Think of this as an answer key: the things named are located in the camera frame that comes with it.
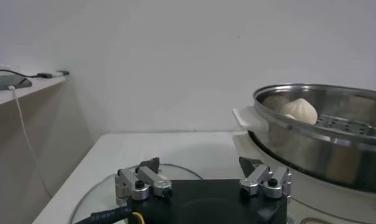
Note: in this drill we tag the steel steamer basket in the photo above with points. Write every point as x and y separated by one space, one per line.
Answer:
312 158

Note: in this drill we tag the glass pot lid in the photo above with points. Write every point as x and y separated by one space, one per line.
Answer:
93 198

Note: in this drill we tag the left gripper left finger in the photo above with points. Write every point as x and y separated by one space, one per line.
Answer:
151 178

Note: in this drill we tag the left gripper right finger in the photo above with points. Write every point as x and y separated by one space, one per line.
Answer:
259 176

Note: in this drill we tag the white side table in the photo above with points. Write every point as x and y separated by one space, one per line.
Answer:
44 84

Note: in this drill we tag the white steamed baozi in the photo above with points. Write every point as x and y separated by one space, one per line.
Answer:
300 111

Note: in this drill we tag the white electric cooker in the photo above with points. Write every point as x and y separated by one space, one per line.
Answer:
328 202

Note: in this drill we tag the black smartphone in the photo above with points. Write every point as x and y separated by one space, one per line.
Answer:
11 82

